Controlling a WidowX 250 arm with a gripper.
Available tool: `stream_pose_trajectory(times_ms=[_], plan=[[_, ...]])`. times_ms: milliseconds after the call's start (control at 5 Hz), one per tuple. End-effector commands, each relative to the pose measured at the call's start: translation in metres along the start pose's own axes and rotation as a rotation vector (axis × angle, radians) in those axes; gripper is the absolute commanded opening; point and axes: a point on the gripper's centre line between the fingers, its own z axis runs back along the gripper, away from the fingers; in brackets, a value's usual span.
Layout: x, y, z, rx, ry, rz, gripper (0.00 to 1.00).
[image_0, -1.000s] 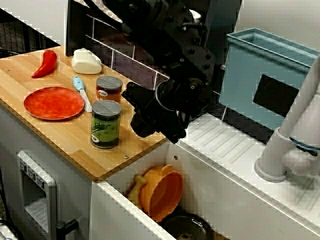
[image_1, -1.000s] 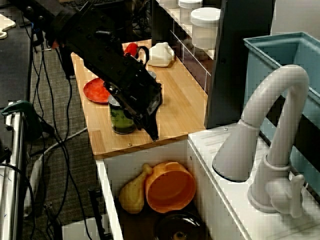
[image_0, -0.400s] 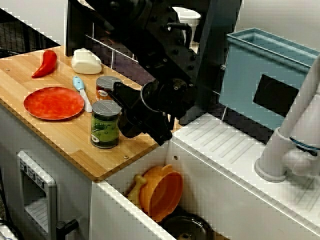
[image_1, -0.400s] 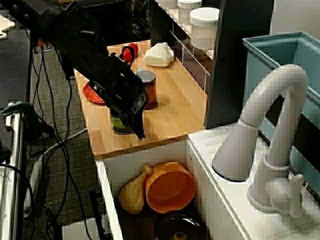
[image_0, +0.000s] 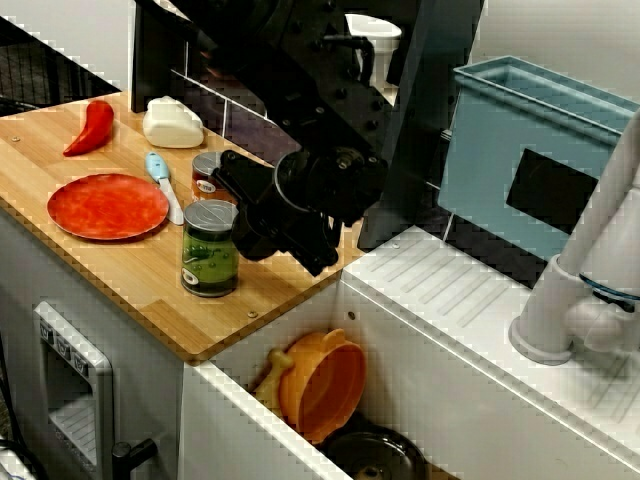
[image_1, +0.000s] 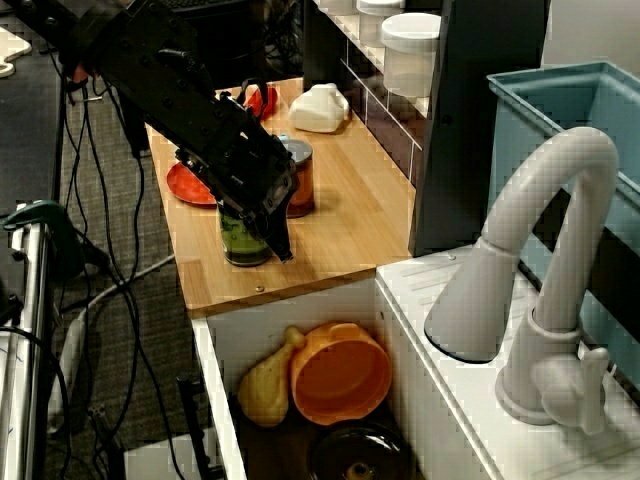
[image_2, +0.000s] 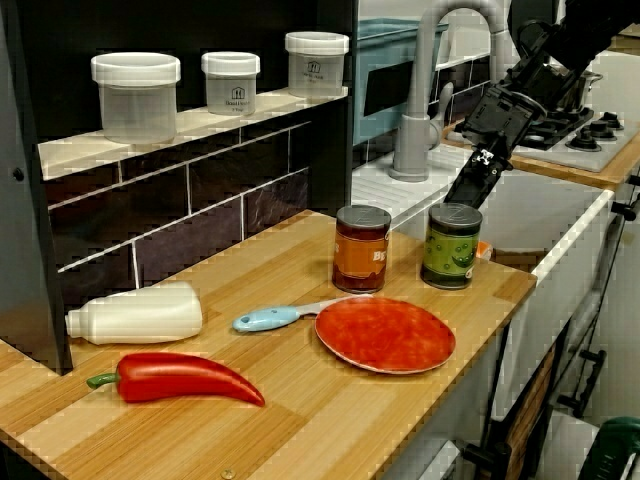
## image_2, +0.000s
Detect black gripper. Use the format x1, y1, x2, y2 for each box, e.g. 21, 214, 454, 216
442, 83, 544, 209

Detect green peas can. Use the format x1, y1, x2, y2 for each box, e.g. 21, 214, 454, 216
420, 202, 484, 290

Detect white toy sink unit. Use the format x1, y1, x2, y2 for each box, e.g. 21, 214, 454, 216
349, 144, 616, 480

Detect grey toy faucet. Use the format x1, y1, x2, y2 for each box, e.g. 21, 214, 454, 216
388, 0, 511, 184

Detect grey toy stove top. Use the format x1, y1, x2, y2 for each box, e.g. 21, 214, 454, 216
512, 107, 627, 174

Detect steel pot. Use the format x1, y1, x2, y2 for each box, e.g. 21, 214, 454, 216
547, 67, 604, 114

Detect brown beans can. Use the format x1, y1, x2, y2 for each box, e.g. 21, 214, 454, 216
332, 203, 393, 295

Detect blue plastic bin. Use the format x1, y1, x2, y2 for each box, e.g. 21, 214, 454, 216
352, 17, 451, 149

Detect red round plate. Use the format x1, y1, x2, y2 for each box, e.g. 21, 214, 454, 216
314, 295, 457, 375

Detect tall white lidded jar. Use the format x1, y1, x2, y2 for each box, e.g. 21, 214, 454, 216
284, 31, 350, 99

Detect small white lidded jar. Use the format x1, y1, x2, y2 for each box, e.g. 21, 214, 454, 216
200, 51, 261, 117

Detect dark kitchen hutch shelf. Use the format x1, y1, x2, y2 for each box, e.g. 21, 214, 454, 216
0, 0, 361, 376

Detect large white lidded jar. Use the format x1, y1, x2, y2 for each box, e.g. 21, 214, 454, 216
90, 51, 181, 144

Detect white cloth lump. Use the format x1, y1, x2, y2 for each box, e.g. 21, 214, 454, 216
65, 280, 204, 346

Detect red chili pepper toy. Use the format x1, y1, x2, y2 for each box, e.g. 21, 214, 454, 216
85, 352, 266, 407

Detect black cabinet handle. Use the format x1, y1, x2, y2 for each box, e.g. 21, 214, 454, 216
462, 418, 514, 480
557, 348, 607, 419
610, 199, 640, 221

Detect blue handled toy knife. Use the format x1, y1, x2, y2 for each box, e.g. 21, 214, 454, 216
231, 294, 374, 334

